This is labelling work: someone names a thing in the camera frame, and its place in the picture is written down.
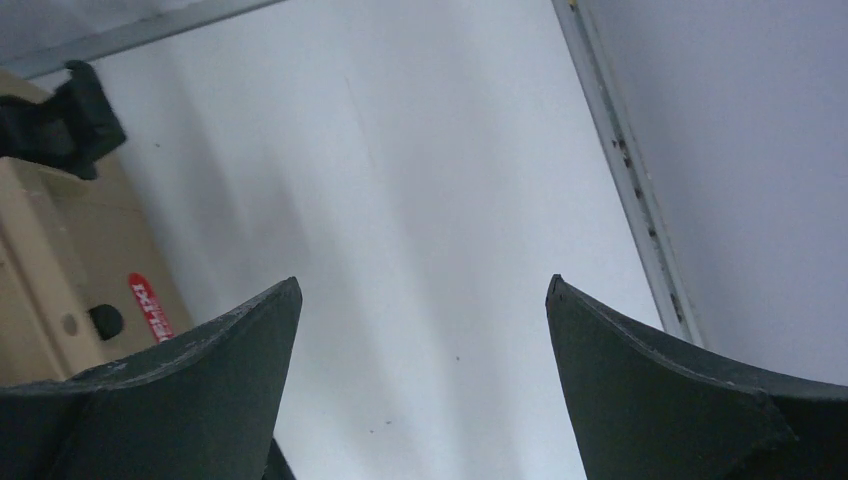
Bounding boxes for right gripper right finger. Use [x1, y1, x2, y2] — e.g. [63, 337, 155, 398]
[545, 275, 847, 479]

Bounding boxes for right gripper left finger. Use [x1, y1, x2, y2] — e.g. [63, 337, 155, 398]
[1, 278, 302, 479]

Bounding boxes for tan plastic storage bin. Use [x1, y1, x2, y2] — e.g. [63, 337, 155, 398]
[1, 72, 193, 386]

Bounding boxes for aluminium frame rail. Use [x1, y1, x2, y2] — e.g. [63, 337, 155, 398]
[552, 1, 707, 348]

